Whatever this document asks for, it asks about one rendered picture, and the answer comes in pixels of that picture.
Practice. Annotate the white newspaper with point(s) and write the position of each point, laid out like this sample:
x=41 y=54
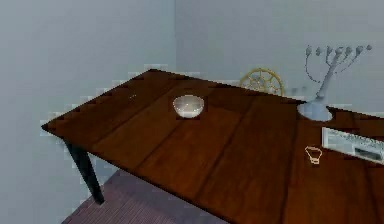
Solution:
x=353 y=144

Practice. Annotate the pale grey candelabra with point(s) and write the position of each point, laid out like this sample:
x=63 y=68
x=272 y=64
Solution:
x=321 y=96

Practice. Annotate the brown wooden table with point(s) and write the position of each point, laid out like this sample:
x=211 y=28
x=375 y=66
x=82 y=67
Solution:
x=213 y=156

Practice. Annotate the white bowl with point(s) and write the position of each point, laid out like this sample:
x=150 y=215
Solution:
x=188 y=106

